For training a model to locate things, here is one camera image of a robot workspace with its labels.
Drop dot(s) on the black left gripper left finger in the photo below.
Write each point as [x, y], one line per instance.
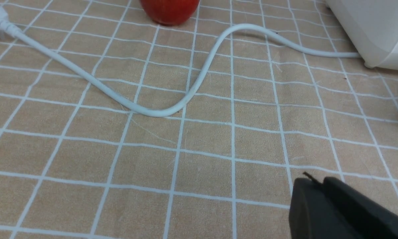
[312, 215]

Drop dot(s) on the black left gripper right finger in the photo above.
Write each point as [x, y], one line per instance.
[368, 218]

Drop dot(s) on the white two-slot toaster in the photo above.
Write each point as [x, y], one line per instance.
[372, 26]

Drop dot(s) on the red apple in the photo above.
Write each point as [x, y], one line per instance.
[169, 12]

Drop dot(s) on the beige checked tablecloth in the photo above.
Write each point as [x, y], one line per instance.
[74, 164]

